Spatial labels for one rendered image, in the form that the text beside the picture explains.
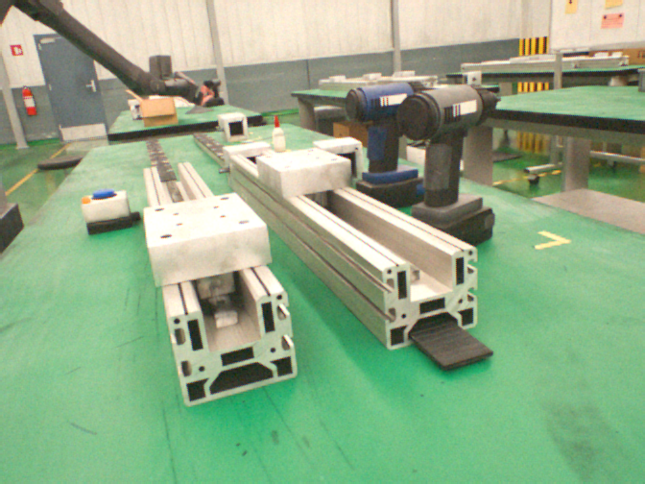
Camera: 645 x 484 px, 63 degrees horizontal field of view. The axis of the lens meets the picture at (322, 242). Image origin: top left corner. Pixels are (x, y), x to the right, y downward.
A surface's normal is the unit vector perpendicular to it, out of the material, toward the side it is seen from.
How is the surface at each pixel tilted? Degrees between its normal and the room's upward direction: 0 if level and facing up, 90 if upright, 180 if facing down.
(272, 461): 0
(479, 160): 90
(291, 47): 90
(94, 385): 0
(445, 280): 90
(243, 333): 0
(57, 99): 90
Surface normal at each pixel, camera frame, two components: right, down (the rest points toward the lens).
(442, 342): -0.10, -0.94
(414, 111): -0.75, 0.28
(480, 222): 0.65, 0.18
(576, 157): 0.31, 0.28
